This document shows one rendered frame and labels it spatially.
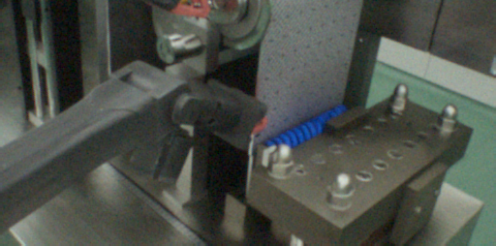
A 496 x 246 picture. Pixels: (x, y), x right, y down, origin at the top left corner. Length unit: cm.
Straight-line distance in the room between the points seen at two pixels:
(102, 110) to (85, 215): 38
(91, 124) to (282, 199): 32
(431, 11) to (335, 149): 29
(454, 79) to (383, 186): 285
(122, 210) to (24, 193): 42
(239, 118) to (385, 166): 25
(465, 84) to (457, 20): 266
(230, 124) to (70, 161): 26
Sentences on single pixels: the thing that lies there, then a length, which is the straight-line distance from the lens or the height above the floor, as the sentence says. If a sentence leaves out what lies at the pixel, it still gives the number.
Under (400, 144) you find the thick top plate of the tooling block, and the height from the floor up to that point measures 103.
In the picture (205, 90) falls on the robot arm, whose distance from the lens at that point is 65.
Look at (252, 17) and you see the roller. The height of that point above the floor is 123.
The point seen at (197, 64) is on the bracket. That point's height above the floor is 115.
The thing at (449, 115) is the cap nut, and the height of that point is 106.
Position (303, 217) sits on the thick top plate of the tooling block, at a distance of 72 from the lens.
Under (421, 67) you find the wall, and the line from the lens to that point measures 368.
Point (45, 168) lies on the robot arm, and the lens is 48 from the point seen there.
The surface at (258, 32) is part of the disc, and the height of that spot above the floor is 122.
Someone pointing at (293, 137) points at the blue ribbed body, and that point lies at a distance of 83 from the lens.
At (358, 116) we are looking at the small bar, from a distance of 91.
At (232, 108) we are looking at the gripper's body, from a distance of 69.
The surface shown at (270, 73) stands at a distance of 76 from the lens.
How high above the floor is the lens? 147
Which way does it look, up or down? 29 degrees down
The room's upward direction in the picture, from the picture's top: 6 degrees clockwise
